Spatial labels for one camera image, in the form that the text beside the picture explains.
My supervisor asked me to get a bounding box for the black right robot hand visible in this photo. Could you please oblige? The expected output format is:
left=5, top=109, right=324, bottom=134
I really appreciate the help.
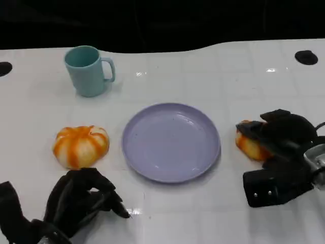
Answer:
left=236, top=109, right=318, bottom=168

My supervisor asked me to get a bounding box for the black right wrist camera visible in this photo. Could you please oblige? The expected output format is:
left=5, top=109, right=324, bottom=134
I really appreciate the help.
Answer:
left=243, top=167, right=315, bottom=208

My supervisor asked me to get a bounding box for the pale green mug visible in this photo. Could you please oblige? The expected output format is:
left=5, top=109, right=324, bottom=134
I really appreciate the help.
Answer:
left=63, top=45, right=116, bottom=98

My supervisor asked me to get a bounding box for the black table cable hole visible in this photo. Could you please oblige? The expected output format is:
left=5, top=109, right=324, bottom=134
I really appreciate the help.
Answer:
left=295, top=50, right=318, bottom=66
left=0, top=62, right=13, bottom=77

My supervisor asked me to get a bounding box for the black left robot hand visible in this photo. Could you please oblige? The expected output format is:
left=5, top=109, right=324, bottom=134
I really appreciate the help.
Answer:
left=43, top=167, right=132, bottom=240

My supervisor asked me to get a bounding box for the black backdrop cloth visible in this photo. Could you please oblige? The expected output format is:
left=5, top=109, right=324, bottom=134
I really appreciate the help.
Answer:
left=0, top=0, right=325, bottom=53

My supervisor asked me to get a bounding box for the lilac plate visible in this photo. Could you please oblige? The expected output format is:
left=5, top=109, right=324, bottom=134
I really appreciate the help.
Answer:
left=121, top=102, right=221, bottom=184

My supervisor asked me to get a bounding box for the orange white toy bread roll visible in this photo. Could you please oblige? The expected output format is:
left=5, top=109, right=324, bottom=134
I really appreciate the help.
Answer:
left=235, top=120, right=275, bottom=161
left=52, top=125, right=110, bottom=170

